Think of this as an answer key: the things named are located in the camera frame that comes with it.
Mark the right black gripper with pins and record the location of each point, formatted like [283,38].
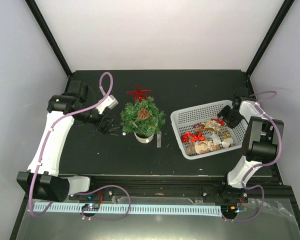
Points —
[232,124]

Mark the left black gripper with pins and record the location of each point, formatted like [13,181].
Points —
[105,129]

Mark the white perforated plastic basket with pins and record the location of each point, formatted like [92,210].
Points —
[182,121]

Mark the small green christmas tree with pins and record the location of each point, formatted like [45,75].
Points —
[143,130]

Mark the brown pine cone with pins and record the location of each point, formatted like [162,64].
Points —
[143,114]

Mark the red glitter star topper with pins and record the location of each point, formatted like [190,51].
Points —
[139,94]

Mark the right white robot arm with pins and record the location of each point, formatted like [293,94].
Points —
[262,142]

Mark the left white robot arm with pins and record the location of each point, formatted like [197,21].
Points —
[41,179]

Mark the gold merry christmas sign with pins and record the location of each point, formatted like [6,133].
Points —
[212,125]

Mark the red glitter reindeer ornament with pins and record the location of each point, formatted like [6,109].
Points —
[219,121]

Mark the gold bow ornament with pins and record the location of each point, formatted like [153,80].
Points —
[226,134]

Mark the white mesh bow bell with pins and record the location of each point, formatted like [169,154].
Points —
[225,142]

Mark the red berry sprig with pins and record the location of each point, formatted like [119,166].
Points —
[198,125]

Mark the red ribbon bow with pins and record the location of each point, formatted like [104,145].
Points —
[195,137]

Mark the beige fabric sack ornament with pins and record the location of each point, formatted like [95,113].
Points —
[201,147]

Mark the red gift box ornament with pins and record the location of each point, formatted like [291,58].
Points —
[184,138]

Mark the white slotted cable duct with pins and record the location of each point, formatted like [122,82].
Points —
[136,209]

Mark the right black frame post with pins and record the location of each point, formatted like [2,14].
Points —
[275,25]

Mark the black frame post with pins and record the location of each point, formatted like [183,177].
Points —
[38,16]
[275,25]

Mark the left black frame post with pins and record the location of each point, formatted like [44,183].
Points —
[38,16]

